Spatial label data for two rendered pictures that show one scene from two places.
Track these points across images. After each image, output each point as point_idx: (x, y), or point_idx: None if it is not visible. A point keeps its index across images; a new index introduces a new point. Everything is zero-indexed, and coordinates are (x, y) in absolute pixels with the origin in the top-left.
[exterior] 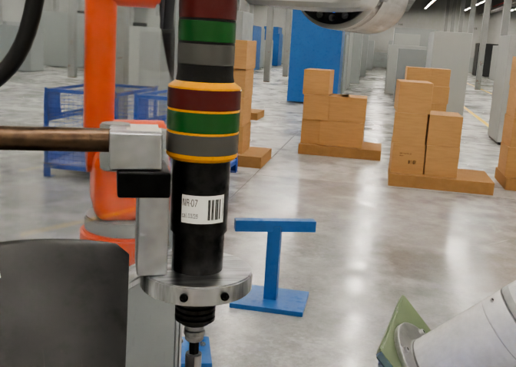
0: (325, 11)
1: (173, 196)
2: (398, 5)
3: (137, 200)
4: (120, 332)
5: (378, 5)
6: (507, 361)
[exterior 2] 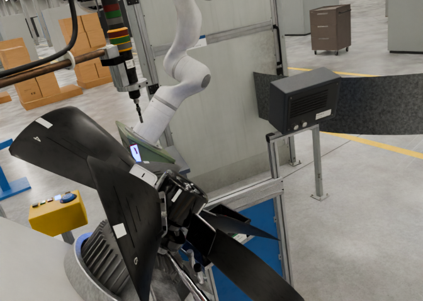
0: (101, 4)
1: None
2: None
3: (116, 66)
4: (97, 124)
5: None
6: (167, 118)
